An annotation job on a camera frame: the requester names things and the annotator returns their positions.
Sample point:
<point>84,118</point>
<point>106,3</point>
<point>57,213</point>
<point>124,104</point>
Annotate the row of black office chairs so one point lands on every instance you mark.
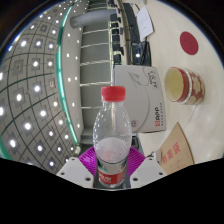
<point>116,31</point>

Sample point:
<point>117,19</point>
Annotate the long curved conference desk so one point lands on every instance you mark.
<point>128,23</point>

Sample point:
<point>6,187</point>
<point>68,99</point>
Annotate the white printed paper sheet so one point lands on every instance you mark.
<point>145,22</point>

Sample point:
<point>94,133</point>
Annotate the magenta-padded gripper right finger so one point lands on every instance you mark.
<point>148,171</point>

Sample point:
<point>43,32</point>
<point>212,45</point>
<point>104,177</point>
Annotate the clear red-capped water bottle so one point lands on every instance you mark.
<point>112,150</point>

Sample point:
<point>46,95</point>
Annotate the red and cream paper cup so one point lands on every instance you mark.
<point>190,87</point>

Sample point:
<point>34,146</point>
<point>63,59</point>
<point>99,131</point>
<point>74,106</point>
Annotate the flat round red coaster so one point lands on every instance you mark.
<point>189,42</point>

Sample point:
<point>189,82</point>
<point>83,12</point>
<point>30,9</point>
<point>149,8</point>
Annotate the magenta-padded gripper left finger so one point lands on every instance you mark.
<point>75,171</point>

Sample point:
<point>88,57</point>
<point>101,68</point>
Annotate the white cardboard paper box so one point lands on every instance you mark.
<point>143,96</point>

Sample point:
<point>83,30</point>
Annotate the round ceiling lights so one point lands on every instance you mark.
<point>36,88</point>

